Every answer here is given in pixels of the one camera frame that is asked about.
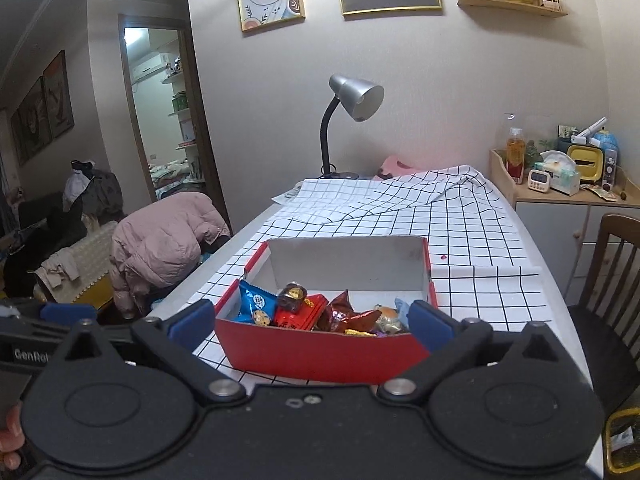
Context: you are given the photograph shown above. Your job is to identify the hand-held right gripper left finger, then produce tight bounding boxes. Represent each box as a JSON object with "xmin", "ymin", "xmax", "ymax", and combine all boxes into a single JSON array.
[{"xmin": 52, "ymin": 299, "xmax": 246, "ymax": 403}]

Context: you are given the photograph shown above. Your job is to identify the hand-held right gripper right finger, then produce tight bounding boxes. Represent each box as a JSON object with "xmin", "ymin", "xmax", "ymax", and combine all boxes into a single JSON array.
[{"xmin": 378, "ymin": 300, "xmax": 575, "ymax": 403}]

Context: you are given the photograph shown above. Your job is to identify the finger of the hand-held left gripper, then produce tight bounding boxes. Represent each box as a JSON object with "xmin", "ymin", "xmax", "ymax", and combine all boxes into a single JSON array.
[
  {"xmin": 40, "ymin": 304, "xmax": 98, "ymax": 325},
  {"xmin": 0, "ymin": 317, "xmax": 76, "ymax": 343}
]

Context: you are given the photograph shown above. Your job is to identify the green orange pastry packet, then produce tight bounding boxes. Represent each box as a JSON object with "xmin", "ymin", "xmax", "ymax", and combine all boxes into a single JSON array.
[{"xmin": 375, "ymin": 305, "xmax": 403, "ymax": 333}]

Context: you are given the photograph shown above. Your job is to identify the blue cookie packet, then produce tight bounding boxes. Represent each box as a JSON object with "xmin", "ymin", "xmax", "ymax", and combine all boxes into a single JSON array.
[{"xmin": 237, "ymin": 280, "xmax": 278, "ymax": 326}]

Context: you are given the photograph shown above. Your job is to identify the brown red foil packet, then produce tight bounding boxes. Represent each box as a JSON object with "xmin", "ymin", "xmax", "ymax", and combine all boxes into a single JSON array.
[{"xmin": 320, "ymin": 290, "xmax": 381, "ymax": 333}]

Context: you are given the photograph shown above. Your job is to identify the small brown chocolate snack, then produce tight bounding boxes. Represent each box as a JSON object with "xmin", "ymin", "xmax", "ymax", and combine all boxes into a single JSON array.
[{"xmin": 277, "ymin": 284, "xmax": 308, "ymax": 311}]

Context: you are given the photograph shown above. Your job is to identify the large red snack packet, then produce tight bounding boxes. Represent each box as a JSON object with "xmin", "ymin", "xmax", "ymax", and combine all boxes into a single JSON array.
[{"xmin": 274, "ymin": 294, "xmax": 330, "ymax": 331}]

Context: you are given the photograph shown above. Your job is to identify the red cardboard box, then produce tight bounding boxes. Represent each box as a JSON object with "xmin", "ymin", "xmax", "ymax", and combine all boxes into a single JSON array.
[{"xmin": 214, "ymin": 235, "xmax": 440, "ymax": 385}]

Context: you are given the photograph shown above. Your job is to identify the person's left hand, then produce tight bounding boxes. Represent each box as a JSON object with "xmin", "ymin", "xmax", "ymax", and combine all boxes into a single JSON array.
[{"xmin": 0, "ymin": 402, "xmax": 26, "ymax": 468}]

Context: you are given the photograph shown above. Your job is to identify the cream quilted seat cover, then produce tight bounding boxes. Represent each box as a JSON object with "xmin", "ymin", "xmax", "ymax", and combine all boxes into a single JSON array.
[{"xmin": 35, "ymin": 220, "xmax": 118, "ymax": 306}]

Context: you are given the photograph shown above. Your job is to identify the pink puffer jacket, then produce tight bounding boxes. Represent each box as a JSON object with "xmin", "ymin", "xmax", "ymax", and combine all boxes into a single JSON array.
[{"xmin": 109, "ymin": 192, "xmax": 232, "ymax": 318}]

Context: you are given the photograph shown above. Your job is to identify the white checked tablecloth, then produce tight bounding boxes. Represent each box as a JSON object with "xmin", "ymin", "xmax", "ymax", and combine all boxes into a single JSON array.
[{"xmin": 170, "ymin": 165, "xmax": 543, "ymax": 386}]

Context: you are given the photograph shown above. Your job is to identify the pile of dark clothes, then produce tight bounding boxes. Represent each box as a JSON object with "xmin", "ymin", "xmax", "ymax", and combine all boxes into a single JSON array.
[{"xmin": 62, "ymin": 160, "xmax": 123, "ymax": 221}]

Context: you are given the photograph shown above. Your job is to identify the wooden side cabinet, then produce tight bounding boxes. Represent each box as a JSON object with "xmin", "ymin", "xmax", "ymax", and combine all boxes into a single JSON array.
[{"xmin": 489, "ymin": 149, "xmax": 640, "ymax": 306}]

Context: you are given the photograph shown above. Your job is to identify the bed with patterned bedding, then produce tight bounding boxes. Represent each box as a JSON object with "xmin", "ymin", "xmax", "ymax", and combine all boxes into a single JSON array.
[{"xmin": 150, "ymin": 157, "xmax": 203, "ymax": 191}]

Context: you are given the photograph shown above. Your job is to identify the printed paper sheet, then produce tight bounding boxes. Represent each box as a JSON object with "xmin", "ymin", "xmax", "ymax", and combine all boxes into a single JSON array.
[{"xmin": 272, "ymin": 185, "xmax": 303, "ymax": 206}]

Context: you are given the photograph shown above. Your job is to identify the pink pouch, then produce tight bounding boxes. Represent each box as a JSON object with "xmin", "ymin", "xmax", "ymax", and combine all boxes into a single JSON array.
[{"xmin": 375, "ymin": 155, "xmax": 421, "ymax": 181}]

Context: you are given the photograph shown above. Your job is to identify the orange drink bottle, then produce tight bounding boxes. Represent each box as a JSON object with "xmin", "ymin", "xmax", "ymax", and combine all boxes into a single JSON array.
[{"xmin": 506, "ymin": 126, "xmax": 526, "ymax": 178}]

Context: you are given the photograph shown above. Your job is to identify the tissue pack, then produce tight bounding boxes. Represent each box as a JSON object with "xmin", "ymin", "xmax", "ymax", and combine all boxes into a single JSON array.
[{"xmin": 535, "ymin": 150, "xmax": 581, "ymax": 196}]

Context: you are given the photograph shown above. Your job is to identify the brown wooden chair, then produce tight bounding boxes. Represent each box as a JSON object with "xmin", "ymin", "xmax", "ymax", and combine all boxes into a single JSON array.
[{"xmin": 567, "ymin": 212, "xmax": 640, "ymax": 411}]

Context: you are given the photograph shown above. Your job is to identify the yellow tissue box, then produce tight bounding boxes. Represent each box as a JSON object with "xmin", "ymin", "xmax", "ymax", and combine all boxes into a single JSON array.
[{"xmin": 567, "ymin": 144, "xmax": 606, "ymax": 186}]

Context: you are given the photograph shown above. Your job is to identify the yellow waste bin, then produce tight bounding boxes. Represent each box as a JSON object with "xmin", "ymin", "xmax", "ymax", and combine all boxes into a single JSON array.
[{"xmin": 602, "ymin": 407, "xmax": 640, "ymax": 478}]

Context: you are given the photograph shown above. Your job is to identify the silver desk lamp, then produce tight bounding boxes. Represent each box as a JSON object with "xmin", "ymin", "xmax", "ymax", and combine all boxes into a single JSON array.
[{"xmin": 320, "ymin": 74, "xmax": 386, "ymax": 180}]

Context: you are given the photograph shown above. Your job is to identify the white handheld device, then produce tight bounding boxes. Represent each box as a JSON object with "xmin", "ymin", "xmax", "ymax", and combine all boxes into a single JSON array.
[{"xmin": 570, "ymin": 116, "xmax": 608, "ymax": 143}]

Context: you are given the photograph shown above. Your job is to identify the white air conditioner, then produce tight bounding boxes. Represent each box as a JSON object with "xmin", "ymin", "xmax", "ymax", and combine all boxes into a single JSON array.
[{"xmin": 131, "ymin": 52, "xmax": 168, "ymax": 81}]

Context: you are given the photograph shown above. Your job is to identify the wooden door frame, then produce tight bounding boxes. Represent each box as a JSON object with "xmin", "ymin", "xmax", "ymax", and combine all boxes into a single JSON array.
[{"xmin": 117, "ymin": 12, "xmax": 233, "ymax": 236}]

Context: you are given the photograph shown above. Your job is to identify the dark framed wall painting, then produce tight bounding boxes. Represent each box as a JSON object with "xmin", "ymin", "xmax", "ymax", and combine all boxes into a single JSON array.
[
  {"xmin": 9, "ymin": 109, "xmax": 28, "ymax": 167},
  {"xmin": 42, "ymin": 50, "xmax": 75, "ymax": 138},
  {"xmin": 19, "ymin": 77, "xmax": 53, "ymax": 157}
]

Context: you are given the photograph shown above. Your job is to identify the white wall shelves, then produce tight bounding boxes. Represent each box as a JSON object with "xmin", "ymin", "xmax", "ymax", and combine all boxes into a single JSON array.
[{"xmin": 162, "ymin": 72, "xmax": 193, "ymax": 148}]

